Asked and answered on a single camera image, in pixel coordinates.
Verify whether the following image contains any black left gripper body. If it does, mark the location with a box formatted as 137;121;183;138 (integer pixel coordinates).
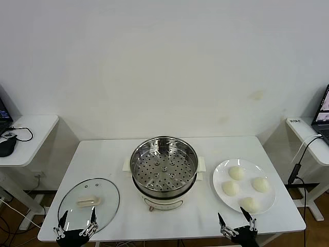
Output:
55;228;91;247

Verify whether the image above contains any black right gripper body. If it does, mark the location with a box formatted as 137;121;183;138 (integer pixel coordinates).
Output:
230;225;259;247

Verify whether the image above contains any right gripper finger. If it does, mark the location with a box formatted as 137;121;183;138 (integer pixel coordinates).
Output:
217;212;239;237
240;206;258;234

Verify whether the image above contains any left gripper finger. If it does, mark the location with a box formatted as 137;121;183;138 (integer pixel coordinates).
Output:
79;206;99;237
53;210;69;237

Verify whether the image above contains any white steamed baozi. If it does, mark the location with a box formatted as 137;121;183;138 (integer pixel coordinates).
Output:
228;166;246;181
239;197;261;214
250;177;272;193
221;180;241;197

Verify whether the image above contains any glass lid with cream handle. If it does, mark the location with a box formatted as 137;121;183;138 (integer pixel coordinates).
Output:
58;177;121;234

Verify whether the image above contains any stainless steel steamer basket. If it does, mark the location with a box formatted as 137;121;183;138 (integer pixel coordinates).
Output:
130;135;199;191

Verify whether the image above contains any white round plate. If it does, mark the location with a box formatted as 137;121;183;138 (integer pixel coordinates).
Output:
212;158;277;215

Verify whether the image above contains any black computer mouse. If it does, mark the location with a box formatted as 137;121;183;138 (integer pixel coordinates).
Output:
0;137;17;157

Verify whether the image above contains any black laptop with pale windows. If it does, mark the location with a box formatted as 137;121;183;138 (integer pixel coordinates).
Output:
310;84;329;145

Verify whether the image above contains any black laptop beside mouse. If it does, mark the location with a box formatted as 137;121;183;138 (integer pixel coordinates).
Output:
0;84;14;137

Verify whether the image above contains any white floor cable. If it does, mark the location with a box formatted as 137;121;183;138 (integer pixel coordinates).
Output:
0;198;42;230

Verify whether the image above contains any black cable with adapter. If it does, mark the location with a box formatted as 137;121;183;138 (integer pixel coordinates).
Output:
287;136;322;232

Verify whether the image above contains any white laptop cable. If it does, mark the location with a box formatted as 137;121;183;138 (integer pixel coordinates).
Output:
291;133;322;164

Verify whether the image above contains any black looped mouse cable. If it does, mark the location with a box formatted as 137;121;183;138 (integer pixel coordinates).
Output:
7;126;33;142

